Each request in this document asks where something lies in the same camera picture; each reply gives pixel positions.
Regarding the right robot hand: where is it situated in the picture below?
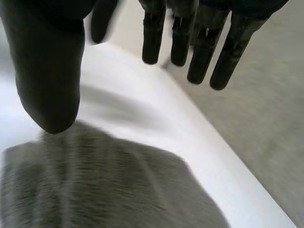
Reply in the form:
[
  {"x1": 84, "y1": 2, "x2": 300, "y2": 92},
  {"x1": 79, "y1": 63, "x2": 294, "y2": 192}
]
[{"x1": 0, "y1": 0, "x2": 293, "y2": 134}]

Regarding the grey towel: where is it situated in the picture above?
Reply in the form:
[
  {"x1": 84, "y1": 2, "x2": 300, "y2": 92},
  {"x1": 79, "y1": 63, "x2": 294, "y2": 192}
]
[{"x1": 0, "y1": 121, "x2": 231, "y2": 228}]

